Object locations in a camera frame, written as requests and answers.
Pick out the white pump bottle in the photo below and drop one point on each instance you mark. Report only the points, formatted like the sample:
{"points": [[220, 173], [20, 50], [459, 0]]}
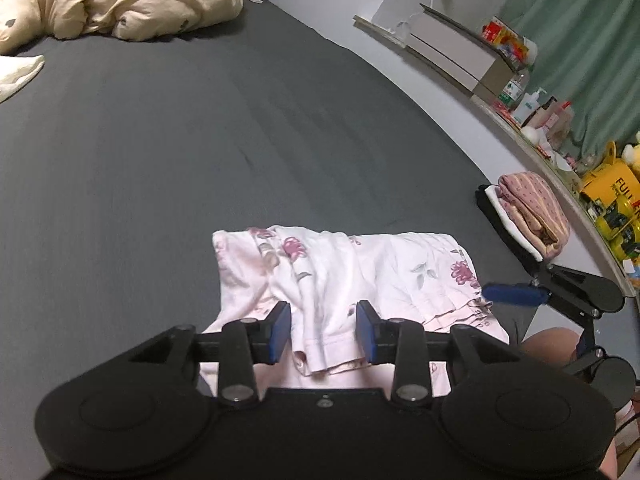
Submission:
{"points": [[530, 110]]}

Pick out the pink floral pajama pants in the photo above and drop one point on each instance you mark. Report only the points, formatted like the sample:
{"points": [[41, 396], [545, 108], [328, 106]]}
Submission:
{"points": [[330, 270]]}

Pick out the clear water bottle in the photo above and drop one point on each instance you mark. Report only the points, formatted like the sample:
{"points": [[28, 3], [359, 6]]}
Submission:
{"points": [[512, 92]]}

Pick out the person's grey shorts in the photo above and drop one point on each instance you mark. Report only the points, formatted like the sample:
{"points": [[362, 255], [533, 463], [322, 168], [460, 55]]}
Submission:
{"points": [[515, 322]]}

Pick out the cream blanket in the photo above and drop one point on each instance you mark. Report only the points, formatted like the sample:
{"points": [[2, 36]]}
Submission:
{"points": [[17, 75]]}

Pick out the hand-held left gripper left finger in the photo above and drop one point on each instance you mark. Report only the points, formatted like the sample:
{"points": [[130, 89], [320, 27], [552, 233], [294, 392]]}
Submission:
{"points": [[280, 335]]}

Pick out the folded pink dotted garment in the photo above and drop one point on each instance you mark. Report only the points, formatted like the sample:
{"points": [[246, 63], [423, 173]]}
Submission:
{"points": [[535, 205]]}

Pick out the folded black garment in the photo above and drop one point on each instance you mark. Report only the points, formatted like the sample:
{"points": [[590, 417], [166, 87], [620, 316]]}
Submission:
{"points": [[495, 230]]}

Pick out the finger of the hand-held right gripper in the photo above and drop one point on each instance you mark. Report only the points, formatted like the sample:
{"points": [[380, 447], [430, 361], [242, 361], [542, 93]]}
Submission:
{"points": [[510, 294], [586, 355]]}

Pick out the folded white garment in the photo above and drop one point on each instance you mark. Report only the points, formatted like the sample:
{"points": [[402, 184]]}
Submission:
{"points": [[500, 210]]}

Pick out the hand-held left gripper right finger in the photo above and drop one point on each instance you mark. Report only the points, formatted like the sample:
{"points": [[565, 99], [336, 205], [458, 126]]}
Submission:
{"points": [[364, 335]]}

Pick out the person's bare leg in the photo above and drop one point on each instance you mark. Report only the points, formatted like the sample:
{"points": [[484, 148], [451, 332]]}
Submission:
{"points": [[547, 347]]}

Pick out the grey drawer cabinet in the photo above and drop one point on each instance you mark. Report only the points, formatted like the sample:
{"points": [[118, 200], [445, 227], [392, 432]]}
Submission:
{"points": [[450, 45]]}

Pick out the red yellow package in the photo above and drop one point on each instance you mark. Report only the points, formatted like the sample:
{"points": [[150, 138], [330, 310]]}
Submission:
{"points": [[505, 42]]}

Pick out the green curtain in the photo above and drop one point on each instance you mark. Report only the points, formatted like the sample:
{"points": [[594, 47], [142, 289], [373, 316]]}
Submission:
{"points": [[575, 35]]}

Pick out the yellow bag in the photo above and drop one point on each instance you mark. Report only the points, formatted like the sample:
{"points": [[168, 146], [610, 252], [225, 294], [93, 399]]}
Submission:
{"points": [[612, 200]]}

